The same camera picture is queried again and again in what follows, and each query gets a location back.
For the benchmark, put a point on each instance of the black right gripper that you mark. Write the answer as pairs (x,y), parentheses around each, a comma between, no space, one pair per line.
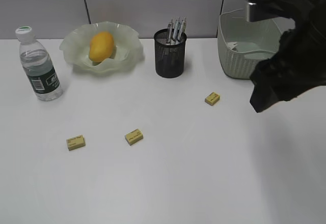
(299,63)

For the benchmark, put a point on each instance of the waste paper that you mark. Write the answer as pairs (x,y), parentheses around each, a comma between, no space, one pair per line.
(232,46)

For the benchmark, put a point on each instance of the clear water bottle green label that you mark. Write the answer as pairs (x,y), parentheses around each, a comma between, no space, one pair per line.
(38,65)

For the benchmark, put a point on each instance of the pale green woven basket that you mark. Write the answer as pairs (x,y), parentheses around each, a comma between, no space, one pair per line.
(242,44)

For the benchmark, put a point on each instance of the yellow eraser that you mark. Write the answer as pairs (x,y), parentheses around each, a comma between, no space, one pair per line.
(133,137)
(212,98)
(75,142)

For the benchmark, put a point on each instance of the yellow mango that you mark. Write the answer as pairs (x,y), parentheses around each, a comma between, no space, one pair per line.
(101,47)

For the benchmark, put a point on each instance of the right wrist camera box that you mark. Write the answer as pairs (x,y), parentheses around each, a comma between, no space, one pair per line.
(258,10)

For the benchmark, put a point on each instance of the grey grip ballpoint pen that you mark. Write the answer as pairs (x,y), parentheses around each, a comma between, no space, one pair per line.
(169,32)

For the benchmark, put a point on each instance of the pale green wavy glass plate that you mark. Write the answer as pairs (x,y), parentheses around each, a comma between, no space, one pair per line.
(127,52)

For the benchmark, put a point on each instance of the beige grip ballpoint pen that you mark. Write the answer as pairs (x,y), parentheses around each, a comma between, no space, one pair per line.
(181,30)

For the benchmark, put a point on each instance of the black mesh pen holder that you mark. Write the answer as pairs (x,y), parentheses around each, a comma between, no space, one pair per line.
(169,59)

